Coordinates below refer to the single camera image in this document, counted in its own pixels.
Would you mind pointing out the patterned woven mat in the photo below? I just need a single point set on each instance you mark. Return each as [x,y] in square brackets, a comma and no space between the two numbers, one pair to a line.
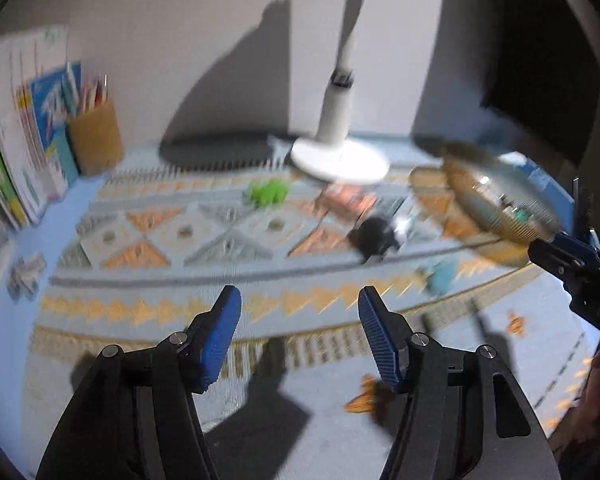
[180,305]

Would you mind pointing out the grey puzzle piece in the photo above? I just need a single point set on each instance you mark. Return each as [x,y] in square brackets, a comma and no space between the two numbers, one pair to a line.
[27,275]

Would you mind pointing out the row of colourful workbooks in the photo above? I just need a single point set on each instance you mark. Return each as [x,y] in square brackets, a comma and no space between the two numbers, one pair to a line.
[25,125]

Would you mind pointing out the brown pencil holder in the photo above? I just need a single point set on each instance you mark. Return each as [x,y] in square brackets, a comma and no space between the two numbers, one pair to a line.
[95,140]

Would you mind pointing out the small orange piece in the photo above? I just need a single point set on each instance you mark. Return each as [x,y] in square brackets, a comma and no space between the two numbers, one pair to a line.
[362,400]
[515,322]

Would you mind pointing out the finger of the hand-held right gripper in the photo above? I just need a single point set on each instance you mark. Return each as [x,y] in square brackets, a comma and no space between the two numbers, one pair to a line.
[554,260]
[577,250]

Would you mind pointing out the dark monitor screen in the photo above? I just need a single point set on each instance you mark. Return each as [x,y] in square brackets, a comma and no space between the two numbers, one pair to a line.
[544,60]

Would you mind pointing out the white desk lamp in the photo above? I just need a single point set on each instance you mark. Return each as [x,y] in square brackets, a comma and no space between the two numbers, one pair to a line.
[335,115]

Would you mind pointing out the black rounded object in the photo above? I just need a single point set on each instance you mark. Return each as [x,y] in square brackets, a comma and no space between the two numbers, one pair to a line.
[374,237]

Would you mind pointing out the teal toy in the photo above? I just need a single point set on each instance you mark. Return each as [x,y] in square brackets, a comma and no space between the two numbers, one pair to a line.
[437,277]

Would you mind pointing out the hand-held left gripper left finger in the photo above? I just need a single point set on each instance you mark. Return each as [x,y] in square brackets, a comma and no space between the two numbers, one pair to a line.
[222,340]

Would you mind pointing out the green toy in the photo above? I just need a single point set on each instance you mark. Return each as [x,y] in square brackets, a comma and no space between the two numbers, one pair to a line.
[266,193]

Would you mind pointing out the blue tray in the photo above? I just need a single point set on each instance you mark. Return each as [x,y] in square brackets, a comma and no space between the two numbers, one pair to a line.
[544,175]

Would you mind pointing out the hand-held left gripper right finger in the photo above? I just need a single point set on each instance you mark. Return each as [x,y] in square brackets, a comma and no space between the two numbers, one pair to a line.
[377,340]

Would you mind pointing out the bundle of coloured pencils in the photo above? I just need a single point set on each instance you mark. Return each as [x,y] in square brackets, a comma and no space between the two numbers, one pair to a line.
[90,87]

